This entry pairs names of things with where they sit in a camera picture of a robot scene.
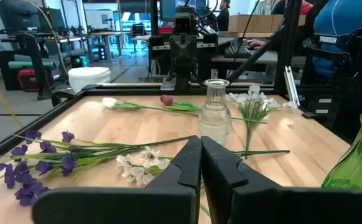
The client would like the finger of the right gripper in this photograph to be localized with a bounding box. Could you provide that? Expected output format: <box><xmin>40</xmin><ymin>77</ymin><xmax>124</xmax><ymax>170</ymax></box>
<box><xmin>175</xmin><ymin>71</ymin><xmax>184</xmax><ymax>91</ymax></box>
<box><xmin>183</xmin><ymin>71</ymin><xmax>192</xmax><ymax>91</ymax></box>

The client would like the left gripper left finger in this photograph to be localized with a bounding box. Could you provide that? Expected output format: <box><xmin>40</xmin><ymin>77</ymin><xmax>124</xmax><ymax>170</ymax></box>
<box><xmin>31</xmin><ymin>135</ymin><xmax>203</xmax><ymax>224</ymax></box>

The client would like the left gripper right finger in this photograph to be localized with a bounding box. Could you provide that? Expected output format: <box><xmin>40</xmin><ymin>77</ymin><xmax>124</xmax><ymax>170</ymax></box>
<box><xmin>201</xmin><ymin>136</ymin><xmax>362</xmax><ymax>224</ymax></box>

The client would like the red tulip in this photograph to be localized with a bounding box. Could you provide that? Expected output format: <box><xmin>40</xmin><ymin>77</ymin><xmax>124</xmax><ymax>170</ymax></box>
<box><xmin>159</xmin><ymin>95</ymin><xmax>268</xmax><ymax>124</ymax></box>

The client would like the white blossom spray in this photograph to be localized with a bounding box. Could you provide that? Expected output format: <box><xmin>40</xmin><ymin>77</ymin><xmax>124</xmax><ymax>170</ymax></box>
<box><xmin>225</xmin><ymin>85</ymin><xmax>299</xmax><ymax>154</ymax></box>
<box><xmin>115</xmin><ymin>146</ymin><xmax>291</xmax><ymax>187</ymax></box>

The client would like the purple flower spray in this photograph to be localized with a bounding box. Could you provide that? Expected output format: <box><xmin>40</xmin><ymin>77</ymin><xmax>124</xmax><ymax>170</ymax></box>
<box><xmin>11</xmin><ymin>129</ymin><xmax>196</xmax><ymax>156</ymax></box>
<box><xmin>0</xmin><ymin>141</ymin><xmax>157</xmax><ymax>208</ymax></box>

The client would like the clear cut-glass vase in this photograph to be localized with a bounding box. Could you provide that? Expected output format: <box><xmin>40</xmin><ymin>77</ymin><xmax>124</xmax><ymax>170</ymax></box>
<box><xmin>198</xmin><ymin>78</ymin><xmax>233</xmax><ymax>146</ymax></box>

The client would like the green glass vase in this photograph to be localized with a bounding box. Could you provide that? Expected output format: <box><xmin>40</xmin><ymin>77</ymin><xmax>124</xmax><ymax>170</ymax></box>
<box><xmin>320</xmin><ymin>113</ymin><xmax>362</xmax><ymax>189</ymax></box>

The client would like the person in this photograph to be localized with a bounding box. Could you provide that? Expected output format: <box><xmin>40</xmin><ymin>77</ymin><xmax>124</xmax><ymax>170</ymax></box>
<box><xmin>216</xmin><ymin>0</ymin><xmax>231</xmax><ymax>32</ymax></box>
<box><xmin>248</xmin><ymin>0</ymin><xmax>362</xmax><ymax>80</ymax></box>

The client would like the black keyboard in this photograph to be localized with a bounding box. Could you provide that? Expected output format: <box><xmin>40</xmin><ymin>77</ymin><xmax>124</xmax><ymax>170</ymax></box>
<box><xmin>223</xmin><ymin>45</ymin><xmax>253</xmax><ymax>59</ymax></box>

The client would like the cardboard box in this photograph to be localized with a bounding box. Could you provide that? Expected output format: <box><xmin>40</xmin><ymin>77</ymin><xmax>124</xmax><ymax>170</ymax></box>
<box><xmin>228</xmin><ymin>14</ymin><xmax>307</xmax><ymax>34</ymax></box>

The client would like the wooden desk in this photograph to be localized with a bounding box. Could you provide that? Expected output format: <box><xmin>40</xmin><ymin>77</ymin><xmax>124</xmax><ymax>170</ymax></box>
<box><xmin>84</xmin><ymin>30</ymin><xmax>132</xmax><ymax>63</ymax></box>

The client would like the grey desk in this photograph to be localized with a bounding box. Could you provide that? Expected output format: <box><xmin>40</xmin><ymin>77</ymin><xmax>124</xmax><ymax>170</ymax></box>
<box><xmin>211</xmin><ymin>49</ymin><xmax>308</xmax><ymax>80</ymax></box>

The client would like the white plastic bin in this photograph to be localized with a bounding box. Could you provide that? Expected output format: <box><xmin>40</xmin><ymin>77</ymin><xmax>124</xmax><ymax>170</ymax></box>
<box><xmin>68</xmin><ymin>67</ymin><xmax>111</xmax><ymax>94</ymax></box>

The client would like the black equipment stand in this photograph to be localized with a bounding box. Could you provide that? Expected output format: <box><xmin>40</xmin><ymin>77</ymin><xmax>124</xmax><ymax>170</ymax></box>
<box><xmin>0</xmin><ymin>32</ymin><xmax>55</xmax><ymax>101</ymax></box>

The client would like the green rolled mat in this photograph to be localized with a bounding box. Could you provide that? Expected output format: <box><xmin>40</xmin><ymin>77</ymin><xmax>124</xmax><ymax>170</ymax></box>
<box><xmin>7</xmin><ymin>60</ymin><xmax>57</xmax><ymax>70</ymax></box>

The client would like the red tool case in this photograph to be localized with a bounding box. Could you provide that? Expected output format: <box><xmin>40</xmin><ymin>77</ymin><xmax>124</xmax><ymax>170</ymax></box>
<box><xmin>17</xmin><ymin>68</ymin><xmax>40</xmax><ymax>93</ymax></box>

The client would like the black monitor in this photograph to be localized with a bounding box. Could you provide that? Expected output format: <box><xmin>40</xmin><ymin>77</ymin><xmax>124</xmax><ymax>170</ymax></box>
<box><xmin>0</xmin><ymin>0</ymin><xmax>42</xmax><ymax>32</ymax></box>

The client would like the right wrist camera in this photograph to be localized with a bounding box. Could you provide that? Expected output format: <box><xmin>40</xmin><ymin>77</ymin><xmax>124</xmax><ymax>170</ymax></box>
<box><xmin>172</xmin><ymin>12</ymin><xmax>198</xmax><ymax>35</ymax></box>

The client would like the black aluminium rig frame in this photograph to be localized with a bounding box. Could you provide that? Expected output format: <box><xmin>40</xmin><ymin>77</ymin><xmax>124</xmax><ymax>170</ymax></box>
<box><xmin>0</xmin><ymin>0</ymin><xmax>353</xmax><ymax>162</ymax></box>

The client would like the silver metal bracket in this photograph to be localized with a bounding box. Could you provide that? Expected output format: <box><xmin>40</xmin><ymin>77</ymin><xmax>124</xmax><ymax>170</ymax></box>
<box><xmin>283</xmin><ymin>65</ymin><xmax>301</xmax><ymax>107</ymax></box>

